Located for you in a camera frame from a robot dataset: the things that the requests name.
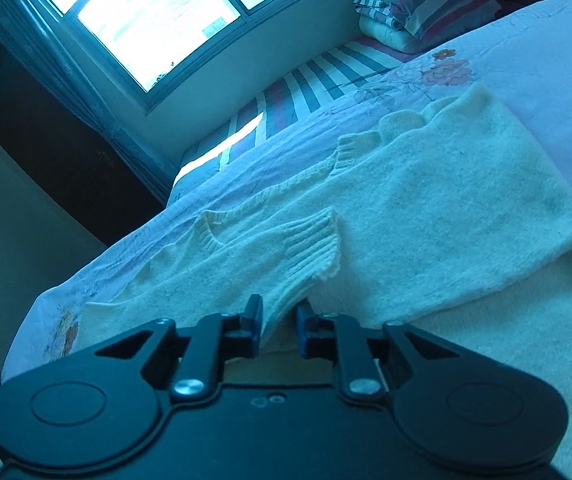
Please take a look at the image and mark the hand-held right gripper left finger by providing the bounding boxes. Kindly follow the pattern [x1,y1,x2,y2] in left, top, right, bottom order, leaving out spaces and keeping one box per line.
[93,294,265,403]

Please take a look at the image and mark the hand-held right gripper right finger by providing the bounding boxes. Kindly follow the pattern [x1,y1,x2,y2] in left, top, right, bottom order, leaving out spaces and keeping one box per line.
[293,299,462,403]

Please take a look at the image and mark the white towel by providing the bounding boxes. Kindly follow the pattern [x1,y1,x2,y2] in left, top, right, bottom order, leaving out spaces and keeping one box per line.
[73,82,572,461]

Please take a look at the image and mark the striped bed sheet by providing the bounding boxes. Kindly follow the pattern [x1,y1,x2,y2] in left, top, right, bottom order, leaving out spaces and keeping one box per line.
[171,35,417,201]

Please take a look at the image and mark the dark wooden cabinet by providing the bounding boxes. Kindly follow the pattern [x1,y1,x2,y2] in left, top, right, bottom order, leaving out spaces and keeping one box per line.
[0,40,167,247]

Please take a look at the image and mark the blue curtain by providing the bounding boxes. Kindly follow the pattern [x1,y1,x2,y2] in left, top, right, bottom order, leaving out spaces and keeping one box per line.
[0,0,181,206]

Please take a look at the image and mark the window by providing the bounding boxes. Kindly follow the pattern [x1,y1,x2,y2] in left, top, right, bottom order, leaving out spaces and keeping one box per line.
[28,0,367,111]

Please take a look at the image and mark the striped pillow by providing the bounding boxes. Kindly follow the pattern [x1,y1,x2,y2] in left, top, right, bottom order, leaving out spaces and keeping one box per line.
[353,0,504,55]

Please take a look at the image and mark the white floral bed sheet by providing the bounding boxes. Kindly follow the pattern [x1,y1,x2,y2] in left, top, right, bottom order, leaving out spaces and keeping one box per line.
[1,0,572,386]

